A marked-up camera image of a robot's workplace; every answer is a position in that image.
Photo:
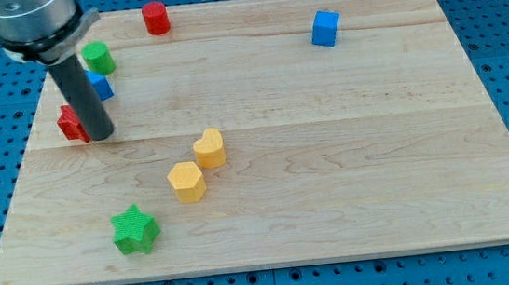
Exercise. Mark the yellow hexagon block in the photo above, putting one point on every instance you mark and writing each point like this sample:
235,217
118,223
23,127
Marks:
187,182

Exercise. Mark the green cylinder block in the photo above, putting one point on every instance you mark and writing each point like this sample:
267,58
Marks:
98,58

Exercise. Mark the red cylinder block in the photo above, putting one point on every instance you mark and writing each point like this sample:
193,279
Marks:
156,18

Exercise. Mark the green star block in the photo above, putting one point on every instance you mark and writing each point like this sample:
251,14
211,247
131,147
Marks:
134,231

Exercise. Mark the red star block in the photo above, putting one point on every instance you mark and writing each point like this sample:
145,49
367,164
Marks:
70,126

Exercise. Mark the blue cube block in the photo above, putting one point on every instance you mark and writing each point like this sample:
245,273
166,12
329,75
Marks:
324,28

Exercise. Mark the yellow heart block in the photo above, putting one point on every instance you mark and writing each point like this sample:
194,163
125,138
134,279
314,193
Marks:
209,150

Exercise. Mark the blue block behind rod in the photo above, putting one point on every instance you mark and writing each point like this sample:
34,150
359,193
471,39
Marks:
101,84

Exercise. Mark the wooden board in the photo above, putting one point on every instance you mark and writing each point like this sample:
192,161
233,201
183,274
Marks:
386,144

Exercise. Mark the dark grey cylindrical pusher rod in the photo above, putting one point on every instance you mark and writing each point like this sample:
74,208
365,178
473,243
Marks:
70,78

